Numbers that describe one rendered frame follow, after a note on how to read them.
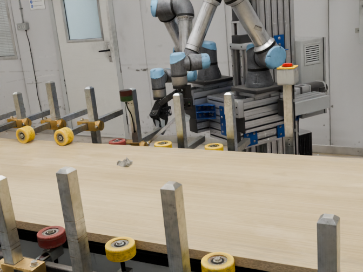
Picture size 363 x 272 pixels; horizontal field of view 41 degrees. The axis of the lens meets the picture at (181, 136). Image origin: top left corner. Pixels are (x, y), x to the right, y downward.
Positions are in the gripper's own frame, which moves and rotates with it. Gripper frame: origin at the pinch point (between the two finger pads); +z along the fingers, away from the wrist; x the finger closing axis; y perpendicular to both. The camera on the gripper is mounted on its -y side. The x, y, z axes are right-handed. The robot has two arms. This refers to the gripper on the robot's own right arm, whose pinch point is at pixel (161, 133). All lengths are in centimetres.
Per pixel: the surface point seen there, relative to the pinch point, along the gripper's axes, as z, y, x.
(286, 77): -36, -34, -80
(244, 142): 1, -9, -51
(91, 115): -17.8, -32.5, 20.9
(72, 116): -12, -15, 49
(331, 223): -28, -141, -117
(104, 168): -7, -76, -17
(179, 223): -23, -141, -86
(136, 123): -13.8, -32.0, -5.7
